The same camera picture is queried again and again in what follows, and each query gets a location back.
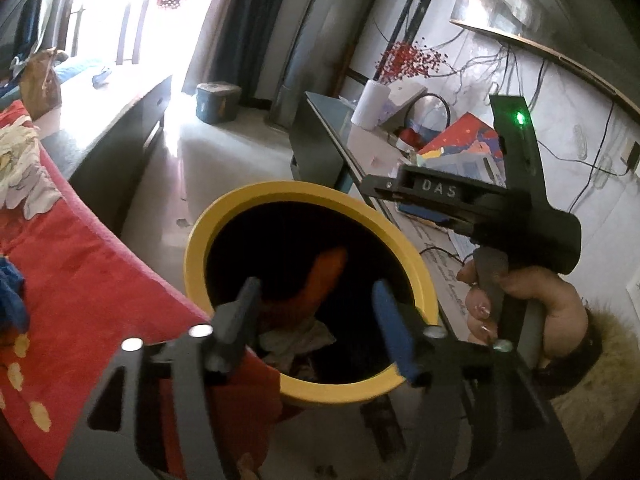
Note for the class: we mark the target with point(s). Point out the yellow trash bin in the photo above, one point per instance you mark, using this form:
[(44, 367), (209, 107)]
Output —
[(320, 390)]

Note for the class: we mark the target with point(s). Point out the white cloth in bin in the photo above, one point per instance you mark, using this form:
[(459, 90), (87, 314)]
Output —
[(295, 340)]

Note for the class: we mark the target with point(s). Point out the glass-top desk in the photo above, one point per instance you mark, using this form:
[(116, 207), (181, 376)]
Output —
[(340, 125)]

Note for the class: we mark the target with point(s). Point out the wooden wall shelf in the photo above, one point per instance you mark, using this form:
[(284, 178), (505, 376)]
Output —
[(550, 52)]

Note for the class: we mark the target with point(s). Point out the red floral blanket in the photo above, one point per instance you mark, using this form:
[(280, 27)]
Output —
[(75, 280)]

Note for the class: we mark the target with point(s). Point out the blue bucket with lid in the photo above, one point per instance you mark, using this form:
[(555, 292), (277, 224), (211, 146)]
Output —
[(217, 102)]

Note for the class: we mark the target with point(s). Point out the person's right forearm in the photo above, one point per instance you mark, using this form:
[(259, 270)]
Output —
[(600, 385)]

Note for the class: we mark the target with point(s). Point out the small blue packet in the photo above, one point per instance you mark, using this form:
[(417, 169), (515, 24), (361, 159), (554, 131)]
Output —
[(101, 76)]

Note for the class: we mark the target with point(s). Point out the dark curtain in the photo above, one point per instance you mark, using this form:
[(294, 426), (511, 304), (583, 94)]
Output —
[(240, 25)]

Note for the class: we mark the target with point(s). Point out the colourful book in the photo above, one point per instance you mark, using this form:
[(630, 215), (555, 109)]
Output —
[(460, 142)]

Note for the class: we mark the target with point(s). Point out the dark low cabinet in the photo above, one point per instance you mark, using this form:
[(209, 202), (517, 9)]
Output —
[(120, 125)]

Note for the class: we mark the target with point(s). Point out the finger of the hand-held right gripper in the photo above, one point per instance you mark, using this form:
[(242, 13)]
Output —
[(430, 187)]

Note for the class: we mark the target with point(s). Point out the orange cloth in bin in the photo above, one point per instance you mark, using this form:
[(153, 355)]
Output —
[(325, 270)]

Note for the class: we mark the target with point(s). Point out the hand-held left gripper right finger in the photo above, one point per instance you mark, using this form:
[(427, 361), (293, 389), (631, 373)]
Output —
[(395, 330)]

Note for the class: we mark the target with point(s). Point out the blue cloth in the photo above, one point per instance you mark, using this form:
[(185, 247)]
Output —
[(11, 295)]

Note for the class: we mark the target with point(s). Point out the white paper sheet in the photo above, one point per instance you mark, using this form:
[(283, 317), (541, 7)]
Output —
[(440, 265)]

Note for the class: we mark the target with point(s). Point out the person's right hand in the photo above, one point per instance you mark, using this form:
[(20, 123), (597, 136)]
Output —
[(545, 295)]

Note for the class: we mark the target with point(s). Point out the brown paper bag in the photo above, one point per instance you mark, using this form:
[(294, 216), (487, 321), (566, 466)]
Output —
[(42, 85)]

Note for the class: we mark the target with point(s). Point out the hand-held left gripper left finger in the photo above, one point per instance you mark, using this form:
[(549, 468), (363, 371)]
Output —
[(246, 305)]

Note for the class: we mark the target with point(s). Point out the sliding glass door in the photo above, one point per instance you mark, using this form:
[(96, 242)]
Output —
[(115, 10)]

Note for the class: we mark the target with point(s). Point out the white paper towel roll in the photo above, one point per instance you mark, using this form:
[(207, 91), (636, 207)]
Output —
[(369, 105)]

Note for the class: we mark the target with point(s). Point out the red berry branch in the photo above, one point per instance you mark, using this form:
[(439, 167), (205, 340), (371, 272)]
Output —
[(410, 57)]

